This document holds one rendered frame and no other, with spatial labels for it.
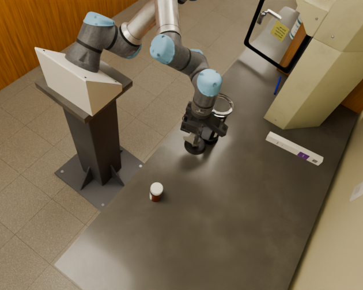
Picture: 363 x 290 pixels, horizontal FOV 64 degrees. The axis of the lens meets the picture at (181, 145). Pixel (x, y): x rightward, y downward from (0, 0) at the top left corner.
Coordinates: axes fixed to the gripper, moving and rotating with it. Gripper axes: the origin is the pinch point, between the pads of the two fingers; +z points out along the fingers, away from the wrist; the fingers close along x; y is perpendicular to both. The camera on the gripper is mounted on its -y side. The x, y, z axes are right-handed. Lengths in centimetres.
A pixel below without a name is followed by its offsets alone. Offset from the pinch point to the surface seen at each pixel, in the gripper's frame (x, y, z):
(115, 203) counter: 32.4, 20.6, 10.2
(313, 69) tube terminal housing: -32, -33, -26
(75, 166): -13, 79, 103
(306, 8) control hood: -35, -20, -45
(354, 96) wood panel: -61, -67, 2
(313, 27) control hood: -34, -25, -40
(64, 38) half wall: -124, 151, 93
